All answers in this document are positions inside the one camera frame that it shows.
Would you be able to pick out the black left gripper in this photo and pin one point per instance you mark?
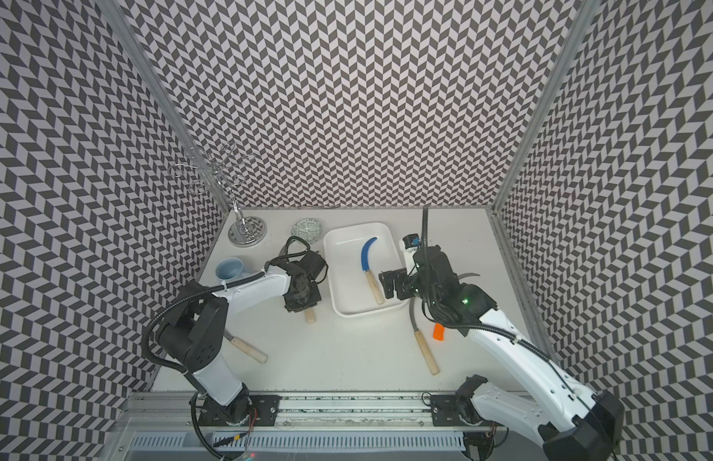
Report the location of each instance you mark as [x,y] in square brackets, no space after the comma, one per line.
[317,297]

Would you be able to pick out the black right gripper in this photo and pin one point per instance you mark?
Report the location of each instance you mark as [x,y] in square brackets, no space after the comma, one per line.
[401,279]

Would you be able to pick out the blue blade wooden handle sickle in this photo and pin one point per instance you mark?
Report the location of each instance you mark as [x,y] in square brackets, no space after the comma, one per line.
[366,268]

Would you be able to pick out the white plastic storage box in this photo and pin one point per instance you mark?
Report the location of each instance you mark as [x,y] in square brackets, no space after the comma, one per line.
[351,295]

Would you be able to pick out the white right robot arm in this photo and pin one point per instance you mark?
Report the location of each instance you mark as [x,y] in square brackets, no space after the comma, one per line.
[469,310]

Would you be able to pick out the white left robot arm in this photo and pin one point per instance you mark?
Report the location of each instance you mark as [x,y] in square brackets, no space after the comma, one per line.
[188,335]

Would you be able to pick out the green patterned ceramic bowl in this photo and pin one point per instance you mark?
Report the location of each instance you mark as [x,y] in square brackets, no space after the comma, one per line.
[308,229]

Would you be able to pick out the light blue plastic cup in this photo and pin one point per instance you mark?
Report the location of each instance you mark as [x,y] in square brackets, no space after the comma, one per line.
[229,269]

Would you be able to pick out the chrome mug tree stand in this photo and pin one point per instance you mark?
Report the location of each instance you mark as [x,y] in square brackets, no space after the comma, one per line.
[245,227]

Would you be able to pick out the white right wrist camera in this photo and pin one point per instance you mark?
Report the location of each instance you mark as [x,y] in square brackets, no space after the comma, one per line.
[410,245]

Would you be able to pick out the orange handle small sickle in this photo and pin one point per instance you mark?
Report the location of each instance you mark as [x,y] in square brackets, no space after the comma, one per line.
[438,330]

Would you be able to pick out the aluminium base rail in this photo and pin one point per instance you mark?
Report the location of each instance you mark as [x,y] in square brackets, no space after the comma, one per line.
[356,409]

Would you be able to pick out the aluminium left corner post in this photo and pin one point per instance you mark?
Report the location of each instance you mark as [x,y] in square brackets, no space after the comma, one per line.
[116,19]

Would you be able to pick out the aluminium corner post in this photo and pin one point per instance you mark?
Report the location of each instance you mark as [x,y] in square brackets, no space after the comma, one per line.
[116,19]
[560,69]

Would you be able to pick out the aluminium right corner post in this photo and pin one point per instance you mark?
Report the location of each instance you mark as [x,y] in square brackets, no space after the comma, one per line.
[560,69]

